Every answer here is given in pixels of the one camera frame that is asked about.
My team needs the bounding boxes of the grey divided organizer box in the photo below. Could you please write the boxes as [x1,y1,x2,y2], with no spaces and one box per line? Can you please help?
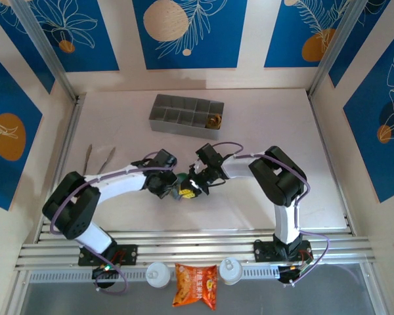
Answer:
[148,94,225,141]

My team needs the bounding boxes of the white pull-tab can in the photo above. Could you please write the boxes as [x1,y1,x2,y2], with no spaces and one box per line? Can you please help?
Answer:
[218,257,244,285]

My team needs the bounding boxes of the orange snack bag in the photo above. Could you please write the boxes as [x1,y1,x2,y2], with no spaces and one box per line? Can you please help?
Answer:
[172,262,218,311]

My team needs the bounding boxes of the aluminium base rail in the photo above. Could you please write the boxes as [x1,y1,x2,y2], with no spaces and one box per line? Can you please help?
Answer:
[14,229,374,272]

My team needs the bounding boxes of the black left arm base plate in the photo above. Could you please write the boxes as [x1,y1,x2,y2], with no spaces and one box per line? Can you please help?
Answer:
[77,244,139,267]

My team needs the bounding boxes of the metal tongs with red handles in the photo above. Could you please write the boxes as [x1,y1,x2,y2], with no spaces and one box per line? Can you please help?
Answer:
[83,144,117,175]

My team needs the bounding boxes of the perforated metal cable tray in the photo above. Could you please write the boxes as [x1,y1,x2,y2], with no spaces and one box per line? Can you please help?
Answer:
[28,267,282,285]

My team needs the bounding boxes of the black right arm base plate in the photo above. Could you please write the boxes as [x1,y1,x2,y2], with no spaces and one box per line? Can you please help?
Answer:
[253,240,313,263]

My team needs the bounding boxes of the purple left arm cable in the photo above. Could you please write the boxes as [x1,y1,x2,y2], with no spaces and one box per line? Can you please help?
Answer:
[49,150,178,295]

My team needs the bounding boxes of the black cable connector module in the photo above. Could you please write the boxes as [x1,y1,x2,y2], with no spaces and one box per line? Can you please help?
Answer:
[91,264,120,280]
[278,264,305,284]

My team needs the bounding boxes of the aluminium side rail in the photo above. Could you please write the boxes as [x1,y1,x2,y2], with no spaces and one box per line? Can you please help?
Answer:
[35,94,86,234]
[307,93,355,236]

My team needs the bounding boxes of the aluminium corner post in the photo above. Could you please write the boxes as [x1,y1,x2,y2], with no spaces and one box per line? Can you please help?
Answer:
[11,0,86,104]
[307,0,370,99]

